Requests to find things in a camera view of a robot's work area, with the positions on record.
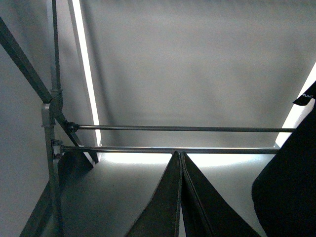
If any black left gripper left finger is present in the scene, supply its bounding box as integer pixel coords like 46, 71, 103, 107
126, 152, 183, 237

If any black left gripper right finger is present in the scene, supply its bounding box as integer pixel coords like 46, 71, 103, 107
180, 152, 259, 237

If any upper metal rack rod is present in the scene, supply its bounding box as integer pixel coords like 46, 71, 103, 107
73, 124, 295, 133

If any metal rack rod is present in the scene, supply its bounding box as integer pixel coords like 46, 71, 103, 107
61, 146, 279, 155
73, 124, 295, 133

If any lower metal rack rod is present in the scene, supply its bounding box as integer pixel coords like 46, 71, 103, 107
61, 146, 279, 155

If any white ceiling light strip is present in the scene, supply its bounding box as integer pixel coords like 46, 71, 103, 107
71, 0, 102, 149

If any grey metal rack frame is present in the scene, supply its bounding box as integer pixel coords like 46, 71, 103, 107
0, 0, 91, 237

